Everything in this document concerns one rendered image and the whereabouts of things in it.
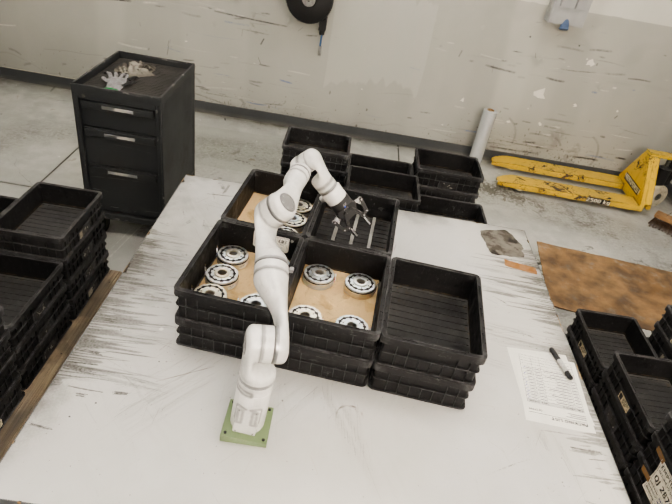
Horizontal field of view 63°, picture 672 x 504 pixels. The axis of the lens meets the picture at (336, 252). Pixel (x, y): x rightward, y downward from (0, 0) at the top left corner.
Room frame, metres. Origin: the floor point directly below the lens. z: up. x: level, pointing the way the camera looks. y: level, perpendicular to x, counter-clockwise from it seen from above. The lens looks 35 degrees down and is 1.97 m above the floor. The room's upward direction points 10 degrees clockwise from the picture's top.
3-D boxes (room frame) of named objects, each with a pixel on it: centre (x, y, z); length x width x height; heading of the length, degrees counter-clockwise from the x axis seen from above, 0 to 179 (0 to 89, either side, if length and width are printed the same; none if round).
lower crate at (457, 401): (1.32, -0.32, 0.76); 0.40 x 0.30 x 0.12; 176
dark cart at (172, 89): (2.86, 1.22, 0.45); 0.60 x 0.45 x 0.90; 2
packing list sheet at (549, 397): (1.29, -0.76, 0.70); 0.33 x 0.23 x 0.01; 2
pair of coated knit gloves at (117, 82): (2.74, 1.29, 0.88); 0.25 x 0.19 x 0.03; 2
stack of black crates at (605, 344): (1.99, -1.36, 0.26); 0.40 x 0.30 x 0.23; 2
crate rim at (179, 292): (1.36, 0.27, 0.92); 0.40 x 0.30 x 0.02; 176
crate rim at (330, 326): (1.34, -0.03, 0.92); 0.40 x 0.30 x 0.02; 176
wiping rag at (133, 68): (2.97, 1.27, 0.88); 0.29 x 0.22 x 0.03; 2
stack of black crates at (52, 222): (1.91, 1.24, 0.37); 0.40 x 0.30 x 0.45; 2
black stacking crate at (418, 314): (1.32, -0.32, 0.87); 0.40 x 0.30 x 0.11; 176
